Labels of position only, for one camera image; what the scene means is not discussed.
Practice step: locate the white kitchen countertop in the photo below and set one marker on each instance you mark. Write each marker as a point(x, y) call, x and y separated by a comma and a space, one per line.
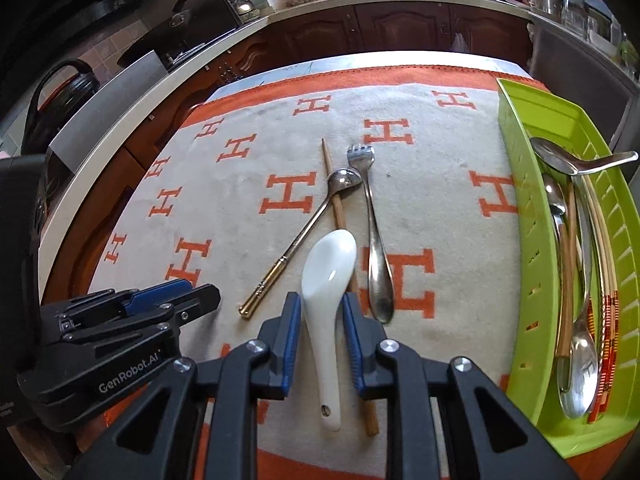
point(150, 110)

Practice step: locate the light chopstick red patterned end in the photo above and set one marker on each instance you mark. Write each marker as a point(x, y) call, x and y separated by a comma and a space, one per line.
point(611, 340)
point(604, 360)

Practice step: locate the orange grey printed blanket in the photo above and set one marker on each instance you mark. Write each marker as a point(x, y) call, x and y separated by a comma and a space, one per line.
point(425, 185)

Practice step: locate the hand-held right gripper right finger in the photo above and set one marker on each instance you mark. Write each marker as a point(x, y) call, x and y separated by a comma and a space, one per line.
point(352, 350)

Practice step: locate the black gas stove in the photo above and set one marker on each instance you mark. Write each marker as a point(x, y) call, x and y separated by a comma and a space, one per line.
point(180, 56)

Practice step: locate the hanging clear plastic bag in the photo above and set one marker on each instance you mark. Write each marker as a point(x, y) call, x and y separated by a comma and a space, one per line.
point(460, 42)

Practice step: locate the stainless steel panel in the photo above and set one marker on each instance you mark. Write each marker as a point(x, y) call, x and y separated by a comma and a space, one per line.
point(110, 110)

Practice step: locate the metal fork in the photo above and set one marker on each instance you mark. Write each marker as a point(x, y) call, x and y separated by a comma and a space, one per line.
point(378, 280)

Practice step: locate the green plastic utensil tray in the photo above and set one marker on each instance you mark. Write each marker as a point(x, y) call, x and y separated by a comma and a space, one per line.
point(520, 260)

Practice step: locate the metal tablespoon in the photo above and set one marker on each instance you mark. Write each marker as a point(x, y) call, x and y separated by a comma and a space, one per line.
point(580, 375)

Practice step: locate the white ceramic spoon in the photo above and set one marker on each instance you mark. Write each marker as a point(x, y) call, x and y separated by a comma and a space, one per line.
point(327, 270)

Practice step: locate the steel stove splash shield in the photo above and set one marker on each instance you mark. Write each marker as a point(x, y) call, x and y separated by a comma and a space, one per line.
point(190, 10)

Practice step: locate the brown wooden chopstick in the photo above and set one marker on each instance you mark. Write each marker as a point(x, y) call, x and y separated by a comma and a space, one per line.
point(340, 215)

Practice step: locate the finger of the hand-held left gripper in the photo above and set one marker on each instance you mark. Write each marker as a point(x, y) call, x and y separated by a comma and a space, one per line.
point(160, 292)
point(200, 300)

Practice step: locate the brown wooden kitchen cabinets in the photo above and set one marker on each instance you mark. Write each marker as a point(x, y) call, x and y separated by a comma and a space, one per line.
point(400, 30)

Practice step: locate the glass jar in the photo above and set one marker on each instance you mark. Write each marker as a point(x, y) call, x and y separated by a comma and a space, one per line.
point(575, 15)

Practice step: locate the grey metal cabinet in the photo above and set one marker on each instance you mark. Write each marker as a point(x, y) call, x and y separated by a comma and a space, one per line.
point(575, 70)

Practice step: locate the small steel teapot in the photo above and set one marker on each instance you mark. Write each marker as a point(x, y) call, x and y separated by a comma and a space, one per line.
point(245, 9)

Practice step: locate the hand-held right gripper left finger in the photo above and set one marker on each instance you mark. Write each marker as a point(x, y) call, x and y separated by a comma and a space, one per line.
point(291, 350)

